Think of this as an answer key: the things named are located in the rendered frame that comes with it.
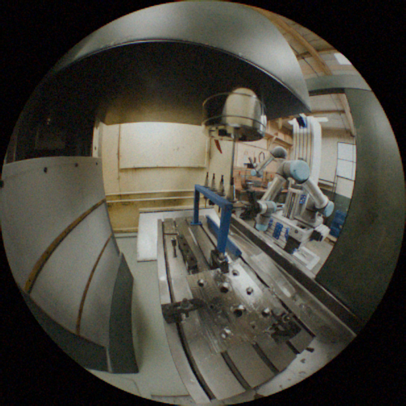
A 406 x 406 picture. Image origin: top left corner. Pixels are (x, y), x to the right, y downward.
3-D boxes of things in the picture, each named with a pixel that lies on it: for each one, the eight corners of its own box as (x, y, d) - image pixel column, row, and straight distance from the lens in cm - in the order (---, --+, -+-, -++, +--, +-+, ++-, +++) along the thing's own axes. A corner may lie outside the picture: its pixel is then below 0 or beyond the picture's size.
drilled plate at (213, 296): (235, 269, 59) (237, 261, 55) (276, 321, 51) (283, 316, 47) (186, 283, 52) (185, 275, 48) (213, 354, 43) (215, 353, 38)
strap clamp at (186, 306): (201, 308, 51) (203, 289, 37) (204, 316, 50) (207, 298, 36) (165, 316, 50) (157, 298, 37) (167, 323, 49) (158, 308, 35)
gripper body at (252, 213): (242, 220, 61) (259, 218, 70) (246, 204, 59) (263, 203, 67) (234, 214, 67) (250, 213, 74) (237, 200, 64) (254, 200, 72)
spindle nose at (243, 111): (192, 136, 35) (194, 99, 40) (236, 144, 43) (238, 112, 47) (224, 117, 21) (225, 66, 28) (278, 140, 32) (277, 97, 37)
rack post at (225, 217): (224, 255, 70) (232, 206, 55) (229, 261, 67) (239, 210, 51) (208, 259, 67) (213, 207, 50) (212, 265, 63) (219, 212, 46)
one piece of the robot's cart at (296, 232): (306, 225, 146) (308, 217, 144) (316, 231, 143) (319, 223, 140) (287, 234, 112) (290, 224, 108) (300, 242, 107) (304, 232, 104)
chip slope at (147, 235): (212, 224, 159) (213, 206, 148) (243, 260, 112) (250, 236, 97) (142, 231, 149) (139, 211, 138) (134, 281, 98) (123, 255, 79)
